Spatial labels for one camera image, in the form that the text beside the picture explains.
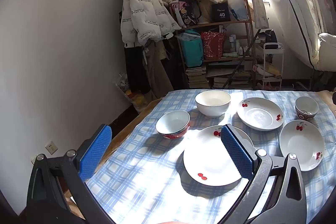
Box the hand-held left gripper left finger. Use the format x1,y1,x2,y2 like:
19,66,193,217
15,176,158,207
20,124,116,224

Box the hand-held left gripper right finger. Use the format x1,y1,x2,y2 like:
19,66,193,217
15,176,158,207
220,124,307,224

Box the white cherry print plate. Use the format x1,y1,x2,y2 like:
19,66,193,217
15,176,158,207
279,119,325,172
237,97,284,131
183,125,255,187

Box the large white bowl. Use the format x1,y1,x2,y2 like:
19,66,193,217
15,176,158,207
195,90,231,118

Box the small red patterned bowl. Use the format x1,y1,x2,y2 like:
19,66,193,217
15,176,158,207
155,110,191,140

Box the red stamped patterned bowl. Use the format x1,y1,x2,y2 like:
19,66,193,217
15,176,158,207
294,96,319,121

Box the blue plaid cloth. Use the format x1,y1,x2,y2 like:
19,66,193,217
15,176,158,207
87,89,336,224

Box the clear plastic bag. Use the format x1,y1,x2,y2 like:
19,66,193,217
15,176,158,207
115,73,147,111

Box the wide stack of books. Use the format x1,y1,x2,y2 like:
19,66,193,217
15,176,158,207
213,70,251,89

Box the narrow stack of books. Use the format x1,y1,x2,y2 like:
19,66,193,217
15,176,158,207
185,64,208,89

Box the black hanging trousers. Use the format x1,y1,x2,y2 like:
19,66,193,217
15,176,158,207
123,40,151,94

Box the dark leaning pole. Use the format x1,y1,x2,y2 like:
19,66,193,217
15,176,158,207
223,28,261,88

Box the beige hanging garment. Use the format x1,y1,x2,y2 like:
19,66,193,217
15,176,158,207
143,40,174,98

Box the teal bag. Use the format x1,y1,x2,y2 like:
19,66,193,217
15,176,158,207
181,32,205,68

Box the red patterned bag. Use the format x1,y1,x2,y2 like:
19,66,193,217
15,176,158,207
201,31,226,60

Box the white utility cart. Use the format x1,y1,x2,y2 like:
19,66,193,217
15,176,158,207
259,42,284,90

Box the black bag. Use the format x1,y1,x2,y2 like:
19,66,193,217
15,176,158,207
259,29,278,50

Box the wooden shelf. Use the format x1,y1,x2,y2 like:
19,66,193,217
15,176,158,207
175,0,259,90

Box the white pillow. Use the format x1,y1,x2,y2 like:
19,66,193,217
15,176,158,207
316,32,336,71

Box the black box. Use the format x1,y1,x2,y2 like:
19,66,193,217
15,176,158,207
211,3,231,22

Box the white plastic bag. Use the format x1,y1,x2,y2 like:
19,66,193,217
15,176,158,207
227,0,250,21

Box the white puffer jacket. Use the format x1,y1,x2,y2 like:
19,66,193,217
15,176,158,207
120,0,181,45

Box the colourful printed tote bag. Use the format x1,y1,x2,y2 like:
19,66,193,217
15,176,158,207
168,0,202,28

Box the brown cardboard box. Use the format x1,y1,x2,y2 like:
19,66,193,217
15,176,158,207
190,0,229,24

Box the white quilt with black trim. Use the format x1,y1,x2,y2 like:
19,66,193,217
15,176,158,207
265,0,336,69

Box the wall socket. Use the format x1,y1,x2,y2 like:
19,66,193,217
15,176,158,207
45,140,59,155

